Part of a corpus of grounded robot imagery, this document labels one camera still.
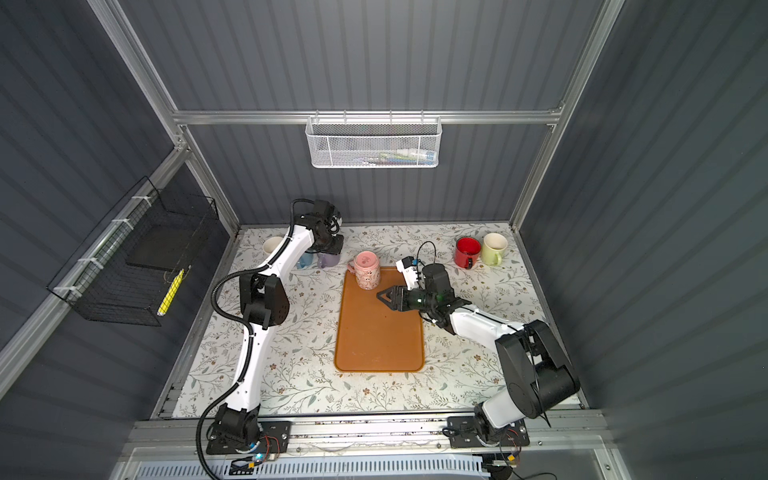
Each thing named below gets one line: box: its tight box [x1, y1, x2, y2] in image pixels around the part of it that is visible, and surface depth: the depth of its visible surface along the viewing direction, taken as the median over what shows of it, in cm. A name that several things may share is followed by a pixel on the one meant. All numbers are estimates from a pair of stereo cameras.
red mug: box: [454, 236, 482, 270], surface depth 107 cm
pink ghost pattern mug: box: [347, 251, 381, 291], surface depth 98 cm
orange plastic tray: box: [335, 267, 425, 373], surface depth 92 cm
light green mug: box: [482, 232, 508, 267], surface depth 104 cm
